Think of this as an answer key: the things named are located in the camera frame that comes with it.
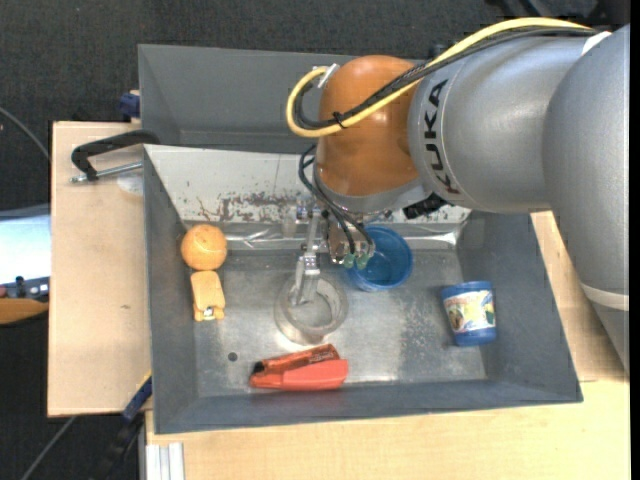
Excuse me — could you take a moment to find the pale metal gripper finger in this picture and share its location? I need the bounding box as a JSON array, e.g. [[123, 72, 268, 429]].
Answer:
[[304, 254, 322, 303], [293, 254, 308, 305]]

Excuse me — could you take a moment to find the blue bowl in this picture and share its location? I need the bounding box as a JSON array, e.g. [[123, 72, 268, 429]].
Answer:
[[346, 225, 415, 293]]

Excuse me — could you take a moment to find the red stapler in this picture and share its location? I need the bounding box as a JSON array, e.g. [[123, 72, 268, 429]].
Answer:
[[248, 343, 350, 393]]

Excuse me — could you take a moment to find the yellow toy block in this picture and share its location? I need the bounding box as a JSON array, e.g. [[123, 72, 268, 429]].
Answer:
[[190, 270, 227, 323]]

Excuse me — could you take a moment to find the grey metal bin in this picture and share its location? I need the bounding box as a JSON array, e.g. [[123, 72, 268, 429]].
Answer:
[[136, 43, 584, 435]]

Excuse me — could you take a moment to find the orange ball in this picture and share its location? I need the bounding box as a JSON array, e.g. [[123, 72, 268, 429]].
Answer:
[[180, 223, 229, 272]]

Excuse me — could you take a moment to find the blue printed cup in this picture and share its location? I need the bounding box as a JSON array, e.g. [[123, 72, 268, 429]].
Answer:
[[440, 280, 498, 348]]

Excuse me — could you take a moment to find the pale wood board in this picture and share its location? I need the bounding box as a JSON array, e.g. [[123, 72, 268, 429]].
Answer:
[[46, 120, 154, 418]]

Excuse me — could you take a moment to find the black cylinder on white bracket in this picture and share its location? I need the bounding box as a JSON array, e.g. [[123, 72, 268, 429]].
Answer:
[[401, 191, 447, 221]]

